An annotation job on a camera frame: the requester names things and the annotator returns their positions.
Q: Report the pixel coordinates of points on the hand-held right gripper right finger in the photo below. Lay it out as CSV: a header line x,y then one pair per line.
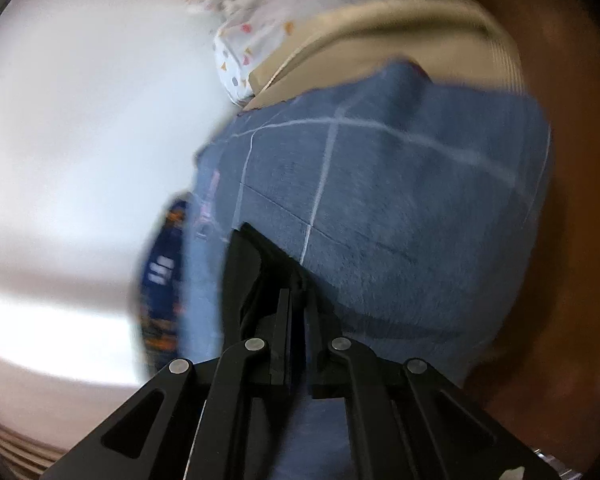
x,y
326,360

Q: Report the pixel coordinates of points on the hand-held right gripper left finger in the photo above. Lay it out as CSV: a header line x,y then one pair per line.
x,y
252,280

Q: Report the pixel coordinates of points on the navy dog printed blanket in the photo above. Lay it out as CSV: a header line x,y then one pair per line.
x,y
162,270

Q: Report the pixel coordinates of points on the blue grid bed sheet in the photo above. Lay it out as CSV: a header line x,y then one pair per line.
x,y
405,185

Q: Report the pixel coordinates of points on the white patterned cloth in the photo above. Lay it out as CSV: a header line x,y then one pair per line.
x,y
260,25

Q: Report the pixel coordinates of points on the beige cloth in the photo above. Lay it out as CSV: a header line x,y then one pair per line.
x,y
380,35

